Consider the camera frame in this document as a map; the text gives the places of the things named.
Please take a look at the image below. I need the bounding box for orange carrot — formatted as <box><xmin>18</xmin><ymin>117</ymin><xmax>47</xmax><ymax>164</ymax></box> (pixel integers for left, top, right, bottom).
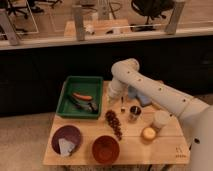
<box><xmin>73</xmin><ymin>93</ymin><xmax>93</xmax><ymax>101</ymax></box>

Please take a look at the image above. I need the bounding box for wooden table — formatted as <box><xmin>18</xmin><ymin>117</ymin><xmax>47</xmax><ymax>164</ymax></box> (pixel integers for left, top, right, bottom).
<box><xmin>43</xmin><ymin>81</ymin><xmax>190</xmax><ymax>165</ymax></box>

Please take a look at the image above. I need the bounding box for blue sponge block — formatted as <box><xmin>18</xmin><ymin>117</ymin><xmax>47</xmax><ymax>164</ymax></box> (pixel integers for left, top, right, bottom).
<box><xmin>128</xmin><ymin>86</ymin><xmax>151</xmax><ymax>107</ymax></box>

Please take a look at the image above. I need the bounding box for metal spoon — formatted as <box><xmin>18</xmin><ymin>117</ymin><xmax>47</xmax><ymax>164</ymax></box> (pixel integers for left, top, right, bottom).
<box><xmin>121</xmin><ymin>97</ymin><xmax>125</xmax><ymax>113</ymax></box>

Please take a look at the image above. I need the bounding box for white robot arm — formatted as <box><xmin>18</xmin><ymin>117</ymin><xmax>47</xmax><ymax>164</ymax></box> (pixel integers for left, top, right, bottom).
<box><xmin>108</xmin><ymin>58</ymin><xmax>213</xmax><ymax>171</ymax></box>

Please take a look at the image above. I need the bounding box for dark red grape bunch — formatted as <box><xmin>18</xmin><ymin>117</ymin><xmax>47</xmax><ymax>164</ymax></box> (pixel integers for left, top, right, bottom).
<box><xmin>105</xmin><ymin>110</ymin><xmax>122</xmax><ymax>140</ymax></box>

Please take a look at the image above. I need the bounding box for small metal cup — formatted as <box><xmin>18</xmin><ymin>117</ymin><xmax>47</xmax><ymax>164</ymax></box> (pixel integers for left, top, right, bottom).
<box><xmin>129</xmin><ymin>106</ymin><xmax>141</xmax><ymax>121</ymax></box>

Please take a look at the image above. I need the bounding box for black office chair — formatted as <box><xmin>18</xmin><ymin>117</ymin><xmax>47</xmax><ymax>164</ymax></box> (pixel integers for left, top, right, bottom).
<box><xmin>131</xmin><ymin>0</ymin><xmax>174</xmax><ymax>23</ymax></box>

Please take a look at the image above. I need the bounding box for brown orange bowl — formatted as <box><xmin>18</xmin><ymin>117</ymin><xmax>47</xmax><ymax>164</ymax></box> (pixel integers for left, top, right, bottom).
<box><xmin>92</xmin><ymin>135</ymin><xmax>120</xmax><ymax>165</ymax></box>

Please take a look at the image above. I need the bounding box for dark tool in tray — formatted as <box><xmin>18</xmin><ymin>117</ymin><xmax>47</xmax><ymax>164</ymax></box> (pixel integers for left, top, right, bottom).
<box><xmin>68</xmin><ymin>96</ymin><xmax>98</xmax><ymax>113</ymax></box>

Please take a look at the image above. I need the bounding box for green plastic tray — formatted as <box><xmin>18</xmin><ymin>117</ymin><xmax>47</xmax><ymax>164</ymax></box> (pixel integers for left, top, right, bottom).
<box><xmin>56</xmin><ymin>76</ymin><xmax>103</xmax><ymax>119</ymax></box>

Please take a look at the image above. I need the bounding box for grey folded cloth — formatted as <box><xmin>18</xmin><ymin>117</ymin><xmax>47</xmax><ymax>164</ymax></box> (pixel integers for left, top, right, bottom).
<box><xmin>58</xmin><ymin>138</ymin><xmax>75</xmax><ymax>157</ymax></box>

